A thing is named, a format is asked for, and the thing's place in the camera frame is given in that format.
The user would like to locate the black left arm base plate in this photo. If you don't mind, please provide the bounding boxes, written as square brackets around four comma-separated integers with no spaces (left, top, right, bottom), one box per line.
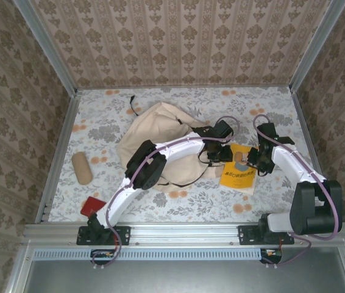
[76,225,132,246]

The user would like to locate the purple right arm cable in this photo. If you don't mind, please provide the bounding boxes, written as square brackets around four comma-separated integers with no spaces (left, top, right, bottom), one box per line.
[253,114,343,269]

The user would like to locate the aluminium side rail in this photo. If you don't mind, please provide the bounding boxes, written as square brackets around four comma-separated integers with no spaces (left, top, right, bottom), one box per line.
[290,91,334,222]
[35,91,82,223]

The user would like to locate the small controller board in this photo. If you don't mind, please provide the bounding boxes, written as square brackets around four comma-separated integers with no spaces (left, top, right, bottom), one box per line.
[260,248,283,264]
[90,249,115,265]

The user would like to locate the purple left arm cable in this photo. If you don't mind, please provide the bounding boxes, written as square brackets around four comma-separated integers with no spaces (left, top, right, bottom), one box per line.
[91,117,242,271]

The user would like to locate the aluminium frame post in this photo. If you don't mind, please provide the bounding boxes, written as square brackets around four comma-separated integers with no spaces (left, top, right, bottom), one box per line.
[290,0,345,92]
[13,0,79,94]

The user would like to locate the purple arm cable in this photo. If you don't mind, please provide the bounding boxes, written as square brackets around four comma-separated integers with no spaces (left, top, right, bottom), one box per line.
[91,117,242,271]
[253,114,343,269]

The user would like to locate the red wallet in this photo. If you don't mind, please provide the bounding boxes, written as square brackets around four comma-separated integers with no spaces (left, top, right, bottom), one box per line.
[80,196,107,219]

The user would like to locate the aluminium front frame rail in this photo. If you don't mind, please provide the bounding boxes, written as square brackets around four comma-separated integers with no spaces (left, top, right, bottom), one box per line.
[23,222,345,245]

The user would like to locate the grey sheet metal panel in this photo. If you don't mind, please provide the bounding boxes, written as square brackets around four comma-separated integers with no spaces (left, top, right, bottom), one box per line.
[23,259,345,293]

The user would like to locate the grey slotted cable duct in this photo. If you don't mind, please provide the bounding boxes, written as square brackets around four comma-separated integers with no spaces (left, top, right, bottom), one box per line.
[34,248,263,261]

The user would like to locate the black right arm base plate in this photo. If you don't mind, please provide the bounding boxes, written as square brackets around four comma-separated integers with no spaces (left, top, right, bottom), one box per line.
[238,225,295,246]

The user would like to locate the beige canvas backpack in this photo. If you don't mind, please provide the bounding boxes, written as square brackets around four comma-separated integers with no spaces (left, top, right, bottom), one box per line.
[116,95,231,195]

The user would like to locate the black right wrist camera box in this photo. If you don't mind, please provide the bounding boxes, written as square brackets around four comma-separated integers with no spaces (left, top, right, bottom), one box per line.
[256,121,279,141]

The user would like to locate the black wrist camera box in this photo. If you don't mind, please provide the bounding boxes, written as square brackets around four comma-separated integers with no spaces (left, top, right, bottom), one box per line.
[256,121,279,141]
[212,120,234,138]

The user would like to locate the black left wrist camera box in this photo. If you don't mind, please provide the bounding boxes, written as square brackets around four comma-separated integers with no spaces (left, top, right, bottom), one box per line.
[212,120,234,138]

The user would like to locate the beige cylindrical pencil case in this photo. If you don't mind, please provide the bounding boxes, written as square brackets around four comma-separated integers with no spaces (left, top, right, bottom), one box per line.
[71,151,93,186]

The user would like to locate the yellow cartoon cover book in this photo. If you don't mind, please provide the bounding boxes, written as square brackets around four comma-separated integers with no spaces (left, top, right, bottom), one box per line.
[219,143,259,196]

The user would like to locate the floral tablecloth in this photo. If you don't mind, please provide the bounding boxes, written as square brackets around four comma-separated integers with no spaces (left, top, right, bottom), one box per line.
[47,87,332,223]

